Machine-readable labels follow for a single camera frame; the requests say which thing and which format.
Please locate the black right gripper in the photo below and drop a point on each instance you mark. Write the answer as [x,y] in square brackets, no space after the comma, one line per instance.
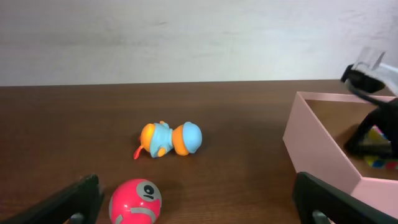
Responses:
[385,118]

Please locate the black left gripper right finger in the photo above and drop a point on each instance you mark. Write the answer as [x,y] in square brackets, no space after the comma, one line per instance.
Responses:
[319,202]

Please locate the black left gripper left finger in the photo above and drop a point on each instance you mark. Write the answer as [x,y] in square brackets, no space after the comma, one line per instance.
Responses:
[80,202]

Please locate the colourful puzzle cube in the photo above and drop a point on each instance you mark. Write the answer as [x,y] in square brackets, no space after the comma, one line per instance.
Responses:
[378,156]

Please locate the pink cardboard box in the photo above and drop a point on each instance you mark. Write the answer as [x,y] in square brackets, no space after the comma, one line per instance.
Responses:
[319,124]

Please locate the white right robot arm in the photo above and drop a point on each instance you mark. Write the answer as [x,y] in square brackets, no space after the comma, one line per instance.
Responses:
[344,147]

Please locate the red ball with grey face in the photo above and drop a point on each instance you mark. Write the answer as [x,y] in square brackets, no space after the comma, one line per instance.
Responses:
[137,201]

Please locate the orange and blue duck toy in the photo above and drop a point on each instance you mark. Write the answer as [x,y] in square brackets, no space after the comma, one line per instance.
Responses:
[158,139]

